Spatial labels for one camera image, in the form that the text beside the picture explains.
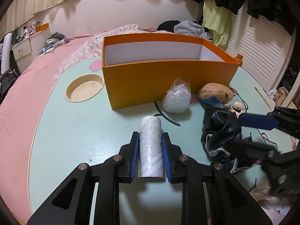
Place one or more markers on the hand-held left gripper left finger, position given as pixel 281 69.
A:
pixel 134 154

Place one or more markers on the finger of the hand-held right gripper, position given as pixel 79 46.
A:
pixel 253 147
pixel 257 121

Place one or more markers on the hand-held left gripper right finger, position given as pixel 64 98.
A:
pixel 166 155

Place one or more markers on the speckled grey paper roll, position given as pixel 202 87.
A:
pixel 150 140

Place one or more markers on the black lace-trimmed cloth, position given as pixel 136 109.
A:
pixel 218 126

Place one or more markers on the brown plush toy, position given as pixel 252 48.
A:
pixel 215 91

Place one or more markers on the orange cardboard box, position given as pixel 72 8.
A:
pixel 164 82

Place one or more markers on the small cream plush doll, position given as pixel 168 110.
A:
pixel 236 106

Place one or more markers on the beige cloth pile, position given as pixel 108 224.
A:
pixel 281 95

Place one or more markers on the printed pink pyjama clothing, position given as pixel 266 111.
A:
pixel 269 204

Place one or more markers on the clear bag of beads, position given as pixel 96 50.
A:
pixel 175 98

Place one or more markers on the orange bottle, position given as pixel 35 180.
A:
pixel 238 61

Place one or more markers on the light green lap table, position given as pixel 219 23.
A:
pixel 70 133

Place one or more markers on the white louvered door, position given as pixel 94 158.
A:
pixel 257 51

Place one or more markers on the light green cloth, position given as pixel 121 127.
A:
pixel 215 23

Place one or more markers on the grey clothes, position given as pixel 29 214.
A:
pixel 187 28

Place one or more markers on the pink floral duvet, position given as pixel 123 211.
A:
pixel 89 44

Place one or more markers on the pink bed sheet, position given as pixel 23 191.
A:
pixel 28 93

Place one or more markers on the black clothes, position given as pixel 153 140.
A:
pixel 167 25

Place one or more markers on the blue white patterned pouch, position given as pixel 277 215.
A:
pixel 54 45

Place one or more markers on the dark grey bundle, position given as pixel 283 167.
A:
pixel 56 36

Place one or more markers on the dark grey bag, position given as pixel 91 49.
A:
pixel 7 79

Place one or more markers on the white nightstand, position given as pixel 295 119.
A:
pixel 22 50

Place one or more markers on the cluster of small bottles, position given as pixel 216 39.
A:
pixel 27 30

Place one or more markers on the white rolled mat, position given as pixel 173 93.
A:
pixel 5 51

